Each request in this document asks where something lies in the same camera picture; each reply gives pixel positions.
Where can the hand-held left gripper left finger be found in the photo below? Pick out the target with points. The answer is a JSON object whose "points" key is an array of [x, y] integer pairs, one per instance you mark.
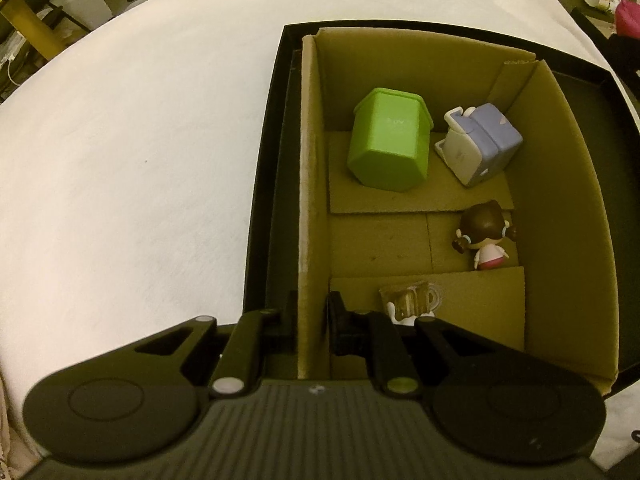
{"points": [[285, 322]]}

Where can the clear toy mug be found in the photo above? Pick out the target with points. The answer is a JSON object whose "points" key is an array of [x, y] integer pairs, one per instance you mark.
{"points": [[407, 300]]}

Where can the brown haired doll figurine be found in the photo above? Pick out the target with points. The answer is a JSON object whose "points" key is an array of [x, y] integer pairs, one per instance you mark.
{"points": [[482, 225]]}

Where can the black tray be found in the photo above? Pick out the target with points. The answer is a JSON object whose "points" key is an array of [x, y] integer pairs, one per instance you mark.
{"points": [[272, 185]]}

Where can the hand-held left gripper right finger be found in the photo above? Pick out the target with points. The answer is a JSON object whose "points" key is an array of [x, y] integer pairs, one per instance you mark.
{"points": [[337, 325]]}

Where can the purple and white toy backpack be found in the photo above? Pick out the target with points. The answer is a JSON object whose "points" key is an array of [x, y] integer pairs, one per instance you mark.
{"points": [[492, 135]]}

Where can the pink plush toy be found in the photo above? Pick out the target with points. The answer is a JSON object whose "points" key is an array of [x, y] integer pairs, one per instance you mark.
{"points": [[629, 17]]}

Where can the green hexagonal container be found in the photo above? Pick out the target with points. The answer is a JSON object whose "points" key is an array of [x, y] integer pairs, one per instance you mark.
{"points": [[390, 150]]}

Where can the brown cardboard box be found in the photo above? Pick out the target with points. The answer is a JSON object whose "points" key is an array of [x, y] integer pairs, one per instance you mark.
{"points": [[380, 245]]}

